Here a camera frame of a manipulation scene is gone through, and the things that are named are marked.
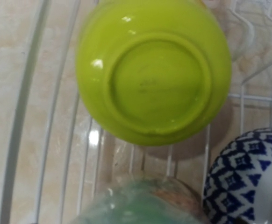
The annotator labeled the white shell pattern mug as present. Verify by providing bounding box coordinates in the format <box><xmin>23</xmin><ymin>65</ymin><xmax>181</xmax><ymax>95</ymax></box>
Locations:
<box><xmin>71</xmin><ymin>177</ymin><xmax>209</xmax><ymax>224</ymax></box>

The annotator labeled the lime green bowl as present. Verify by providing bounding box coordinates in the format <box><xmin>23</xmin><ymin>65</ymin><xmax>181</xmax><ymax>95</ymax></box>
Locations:
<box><xmin>76</xmin><ymin>0</ymin><xmax>232</xmax><ymax>146</ymax></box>

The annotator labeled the blue white patterned cup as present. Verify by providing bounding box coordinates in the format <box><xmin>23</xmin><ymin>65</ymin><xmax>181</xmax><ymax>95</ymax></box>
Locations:
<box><xmin>203</xmin><ymin>128</ymin><xmax>272</xmax><ymax>224</ymax></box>

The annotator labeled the white wire dish rack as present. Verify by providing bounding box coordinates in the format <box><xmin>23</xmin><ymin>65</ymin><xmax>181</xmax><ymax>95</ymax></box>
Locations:
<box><xmin>0</xmin><ymin>0</ymin><xmax>272</xmax><ymax>224</ymax></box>

